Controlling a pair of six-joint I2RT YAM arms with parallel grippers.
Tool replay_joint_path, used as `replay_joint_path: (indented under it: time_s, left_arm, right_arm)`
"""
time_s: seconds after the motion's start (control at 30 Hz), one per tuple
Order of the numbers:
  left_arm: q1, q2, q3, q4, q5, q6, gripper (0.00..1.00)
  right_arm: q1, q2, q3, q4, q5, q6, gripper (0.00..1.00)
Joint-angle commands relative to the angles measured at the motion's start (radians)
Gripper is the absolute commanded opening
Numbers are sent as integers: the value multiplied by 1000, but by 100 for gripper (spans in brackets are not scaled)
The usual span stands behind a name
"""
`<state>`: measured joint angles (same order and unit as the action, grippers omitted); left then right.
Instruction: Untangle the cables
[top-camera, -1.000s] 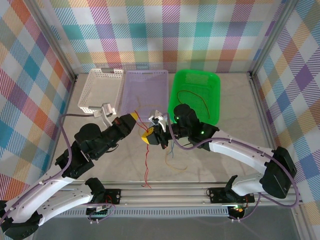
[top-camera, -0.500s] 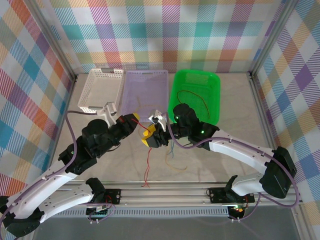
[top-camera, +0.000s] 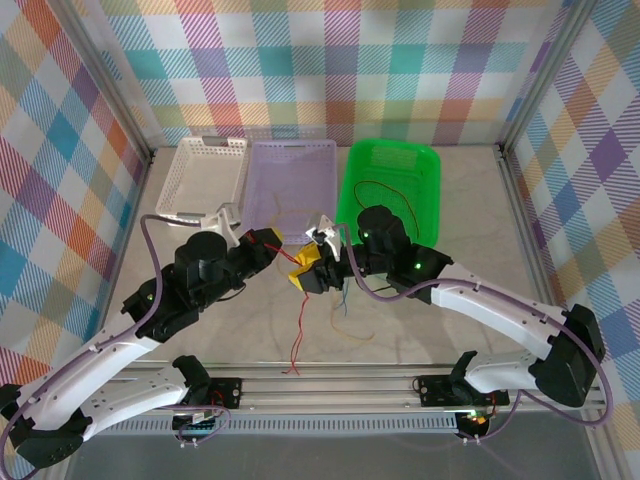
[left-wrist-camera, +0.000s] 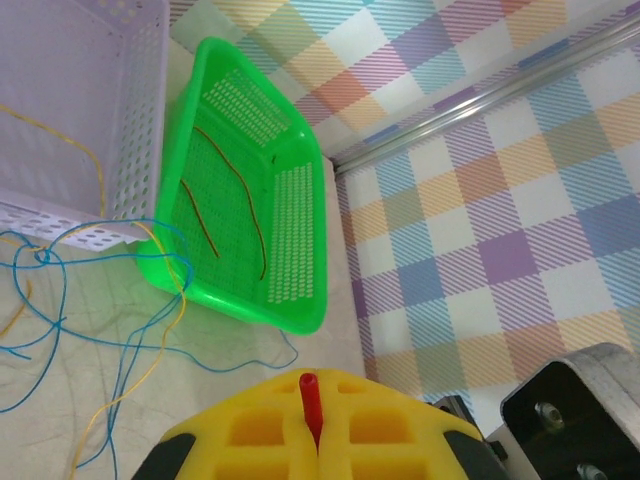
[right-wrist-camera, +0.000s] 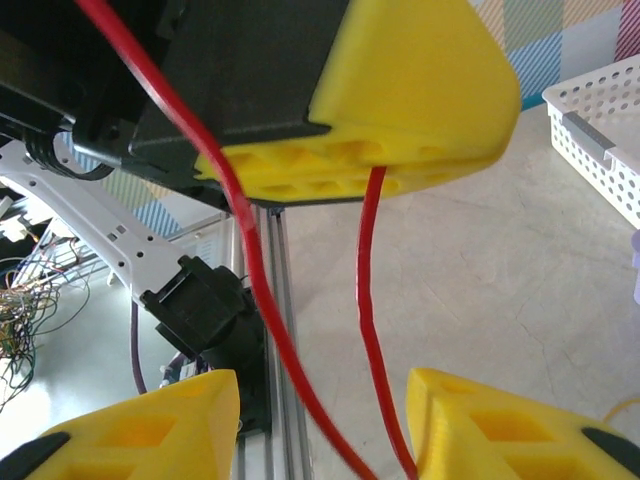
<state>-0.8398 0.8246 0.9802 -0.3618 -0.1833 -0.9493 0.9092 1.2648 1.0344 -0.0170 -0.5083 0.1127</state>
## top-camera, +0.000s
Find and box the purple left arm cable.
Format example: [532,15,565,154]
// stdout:
[0,213,222,479]

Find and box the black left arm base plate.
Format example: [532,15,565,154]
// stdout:
[199,377,245,409]

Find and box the aluminium frame post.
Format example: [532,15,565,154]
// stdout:
[60,0,155,162]
[498,0,599,154]

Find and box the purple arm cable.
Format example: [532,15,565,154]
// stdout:
[337,222,614,430]
[0,213,222,479]

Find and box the white perforated plastic basket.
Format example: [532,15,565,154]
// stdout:
[156,135,251,227]

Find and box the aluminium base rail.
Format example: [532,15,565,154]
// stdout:
[54,362,607,417]

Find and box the aluminium side rail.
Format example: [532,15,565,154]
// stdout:
[42,149,156,480]
[494,144,624,480]

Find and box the grey slotted cable duct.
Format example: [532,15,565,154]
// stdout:
[79,417,461,437]

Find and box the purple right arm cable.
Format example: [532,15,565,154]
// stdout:
[337,222,614,430]

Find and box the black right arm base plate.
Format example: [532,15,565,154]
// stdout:
[416,374,511,407]

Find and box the green perforated plastic basket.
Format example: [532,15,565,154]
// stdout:
[333,137,445,250]

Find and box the purple perforated plastic basket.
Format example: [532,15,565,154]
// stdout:
[238,138,339,247]

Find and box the small circuit board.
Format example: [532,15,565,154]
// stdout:
[458,409,495,430]
[172,407,225,434]

